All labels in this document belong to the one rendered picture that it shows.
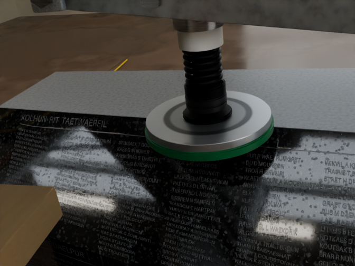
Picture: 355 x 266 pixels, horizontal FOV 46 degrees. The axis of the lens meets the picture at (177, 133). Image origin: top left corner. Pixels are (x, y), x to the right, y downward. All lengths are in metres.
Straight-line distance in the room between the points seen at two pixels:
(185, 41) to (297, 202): 0.31
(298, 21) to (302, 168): 0.24
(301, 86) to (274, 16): 0.33
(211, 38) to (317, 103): 0.27
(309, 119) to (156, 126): 0.26
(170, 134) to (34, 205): 0.23
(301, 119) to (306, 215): 0.17
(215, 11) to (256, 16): 0.06
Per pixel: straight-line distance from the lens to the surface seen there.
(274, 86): 0.90
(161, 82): 0.98
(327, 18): 0.59
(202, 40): 0.63
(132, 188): 0.78
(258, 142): 0.65
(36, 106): 0.98
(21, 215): 0.57
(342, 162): 0.71
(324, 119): 0.76
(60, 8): 0.64
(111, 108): 0.88
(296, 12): 0.59
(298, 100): 0.83
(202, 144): 0.62
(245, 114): 0.70
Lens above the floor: 1.14
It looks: 27 degrees down
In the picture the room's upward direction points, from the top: 7 degrees counter-clockwise
